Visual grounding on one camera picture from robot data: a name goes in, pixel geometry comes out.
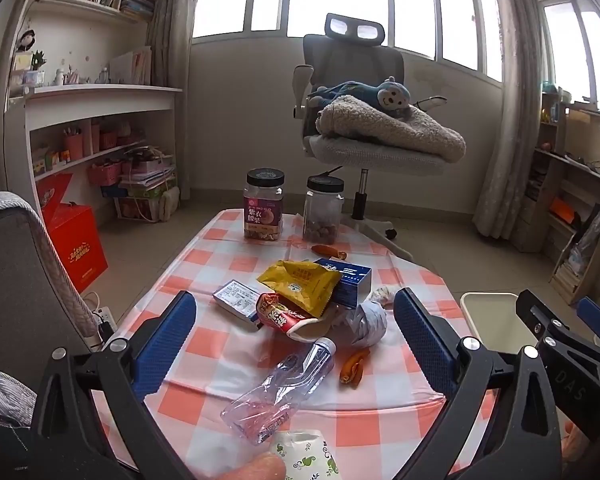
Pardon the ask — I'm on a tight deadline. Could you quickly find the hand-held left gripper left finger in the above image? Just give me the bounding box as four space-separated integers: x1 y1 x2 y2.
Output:
30 290 201 480

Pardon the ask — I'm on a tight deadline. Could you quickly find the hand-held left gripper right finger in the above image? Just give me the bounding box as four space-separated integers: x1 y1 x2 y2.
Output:
390 287 564 480

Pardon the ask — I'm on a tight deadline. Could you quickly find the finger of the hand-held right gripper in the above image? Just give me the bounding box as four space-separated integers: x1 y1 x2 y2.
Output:
515 290 563 341
576 296 600 348

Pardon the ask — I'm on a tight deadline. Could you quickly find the white trash bin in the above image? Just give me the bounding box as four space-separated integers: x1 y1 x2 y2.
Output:
460 291 538 357

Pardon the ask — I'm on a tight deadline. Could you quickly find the red paper noodle cup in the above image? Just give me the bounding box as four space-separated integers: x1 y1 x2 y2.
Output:
255 292 337 344

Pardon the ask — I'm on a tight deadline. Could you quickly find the person's left hand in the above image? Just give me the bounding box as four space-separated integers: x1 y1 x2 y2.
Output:
214 452 287 480

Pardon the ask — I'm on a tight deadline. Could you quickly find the orange checked tablecloth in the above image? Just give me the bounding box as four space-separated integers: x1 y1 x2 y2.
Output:
92 209 501 480

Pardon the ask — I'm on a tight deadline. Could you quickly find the crumpled white paper ball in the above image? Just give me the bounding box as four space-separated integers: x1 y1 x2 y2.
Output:
345 301 389 349

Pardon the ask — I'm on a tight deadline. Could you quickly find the crumpled white tissue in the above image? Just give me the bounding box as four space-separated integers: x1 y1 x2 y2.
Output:
370 285 399 307

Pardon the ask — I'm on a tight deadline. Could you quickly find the white power strip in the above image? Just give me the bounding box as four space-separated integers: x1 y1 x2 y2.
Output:
92 305 117 350

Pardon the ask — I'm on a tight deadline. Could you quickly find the small white carton box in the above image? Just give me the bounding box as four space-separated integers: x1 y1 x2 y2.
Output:
212 280 264 331

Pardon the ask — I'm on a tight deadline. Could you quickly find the blue and white box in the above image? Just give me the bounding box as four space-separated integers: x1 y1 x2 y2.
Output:
312 257 373 310

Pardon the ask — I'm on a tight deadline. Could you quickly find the crushed clear plastic bottle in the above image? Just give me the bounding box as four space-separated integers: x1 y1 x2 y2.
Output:
220 337 338 445

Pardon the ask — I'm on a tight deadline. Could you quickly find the wooden shelf unit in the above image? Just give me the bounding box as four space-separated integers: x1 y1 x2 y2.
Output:
510 89 600 307

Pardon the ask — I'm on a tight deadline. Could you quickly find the yellow snack bag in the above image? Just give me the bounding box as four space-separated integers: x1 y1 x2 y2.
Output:
256 260 342 318

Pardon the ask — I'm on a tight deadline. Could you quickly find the red gift box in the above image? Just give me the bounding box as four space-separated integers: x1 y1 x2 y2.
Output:
36 173 110 295

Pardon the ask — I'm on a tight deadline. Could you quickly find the grey sofa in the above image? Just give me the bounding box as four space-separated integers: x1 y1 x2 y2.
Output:
0 191 102 413

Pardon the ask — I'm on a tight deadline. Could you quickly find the purple label nut jar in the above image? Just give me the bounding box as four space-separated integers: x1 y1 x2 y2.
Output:
243 167 286 242

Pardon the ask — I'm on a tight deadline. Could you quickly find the clear plastic snack jar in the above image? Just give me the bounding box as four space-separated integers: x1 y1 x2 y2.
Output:
303 176 345 244

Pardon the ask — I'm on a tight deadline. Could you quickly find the green print paper cup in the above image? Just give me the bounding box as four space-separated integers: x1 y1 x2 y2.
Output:
270 430 342 480

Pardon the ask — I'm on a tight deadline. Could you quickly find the stack of papers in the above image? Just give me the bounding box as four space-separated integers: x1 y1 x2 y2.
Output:
100 145 179 202

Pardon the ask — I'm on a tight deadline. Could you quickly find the grey striped cloth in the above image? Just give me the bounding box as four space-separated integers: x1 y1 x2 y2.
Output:
0 364 37 428

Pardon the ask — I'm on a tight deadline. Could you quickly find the beige curtain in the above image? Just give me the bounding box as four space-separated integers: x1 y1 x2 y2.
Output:
145 0 204 87
472 0 562 239

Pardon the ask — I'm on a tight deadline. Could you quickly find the beige fleece blanket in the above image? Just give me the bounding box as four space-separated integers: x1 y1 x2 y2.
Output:
316 95 467 163

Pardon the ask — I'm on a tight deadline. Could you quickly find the blue monkey plush toy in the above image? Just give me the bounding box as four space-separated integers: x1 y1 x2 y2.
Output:
307 76 412 121

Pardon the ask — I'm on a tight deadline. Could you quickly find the grey office chair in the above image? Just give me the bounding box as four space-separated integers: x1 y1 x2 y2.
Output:
292 12 448 262

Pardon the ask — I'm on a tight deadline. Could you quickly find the white wall bookshelf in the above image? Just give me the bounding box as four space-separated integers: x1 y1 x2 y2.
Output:
0 0 184 223

